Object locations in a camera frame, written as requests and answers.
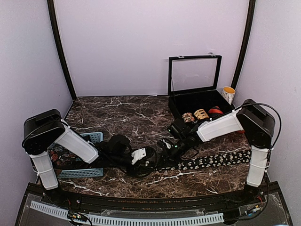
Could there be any black frame post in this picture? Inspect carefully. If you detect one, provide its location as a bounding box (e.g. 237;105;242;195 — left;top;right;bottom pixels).
231;0;256;89
47;0;77;102

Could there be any right black frame post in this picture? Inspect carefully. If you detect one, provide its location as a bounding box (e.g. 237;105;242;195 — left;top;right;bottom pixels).
231;0;256;89

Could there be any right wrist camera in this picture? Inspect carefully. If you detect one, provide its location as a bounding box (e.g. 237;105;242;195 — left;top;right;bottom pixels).
167;119;191;139

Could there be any black glass-lid tie box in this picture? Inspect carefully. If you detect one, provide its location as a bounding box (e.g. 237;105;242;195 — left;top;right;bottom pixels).
167;55;234;128

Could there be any red black rolled tie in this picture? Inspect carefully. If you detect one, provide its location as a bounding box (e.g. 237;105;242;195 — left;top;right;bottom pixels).
208;106;223;115

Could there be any white yellow mug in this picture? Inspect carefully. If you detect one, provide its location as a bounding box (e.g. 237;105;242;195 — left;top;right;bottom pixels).
222;86;236;105

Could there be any brown floral rolled tie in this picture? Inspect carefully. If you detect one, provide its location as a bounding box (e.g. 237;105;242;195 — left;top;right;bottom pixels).
182;112;195;123

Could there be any light blue plastic basket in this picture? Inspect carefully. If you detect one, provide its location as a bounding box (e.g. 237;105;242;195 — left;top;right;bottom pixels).
52;132;103;179

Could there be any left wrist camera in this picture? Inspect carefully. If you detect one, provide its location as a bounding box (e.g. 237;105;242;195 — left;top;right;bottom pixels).
108;134;130;154

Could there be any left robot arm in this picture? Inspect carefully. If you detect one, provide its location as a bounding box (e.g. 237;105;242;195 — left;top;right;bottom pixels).
22;109;158;205

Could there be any white slotted cable duct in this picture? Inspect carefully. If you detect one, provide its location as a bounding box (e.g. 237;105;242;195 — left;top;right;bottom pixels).
30;201;224;226

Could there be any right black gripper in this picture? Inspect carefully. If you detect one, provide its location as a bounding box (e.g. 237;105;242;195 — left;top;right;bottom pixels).
157;137;190;169

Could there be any tan striped rolled tie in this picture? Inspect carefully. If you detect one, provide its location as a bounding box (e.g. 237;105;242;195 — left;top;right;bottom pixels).
194;109;209;120

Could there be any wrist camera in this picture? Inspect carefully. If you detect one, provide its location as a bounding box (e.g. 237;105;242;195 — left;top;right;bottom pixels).
167;119;191;139
108;134;130;154

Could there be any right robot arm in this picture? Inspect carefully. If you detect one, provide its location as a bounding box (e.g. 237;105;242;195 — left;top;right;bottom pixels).
158;99;278;204

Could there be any left black frame post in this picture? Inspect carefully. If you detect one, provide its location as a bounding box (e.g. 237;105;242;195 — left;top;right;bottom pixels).
47;0;77;102

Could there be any black white patterned tie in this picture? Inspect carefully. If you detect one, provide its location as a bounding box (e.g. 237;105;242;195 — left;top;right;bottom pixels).
157;150;252;171

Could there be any black front rail base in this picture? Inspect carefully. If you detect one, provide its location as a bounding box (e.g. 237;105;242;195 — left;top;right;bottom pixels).
22;182;286;213

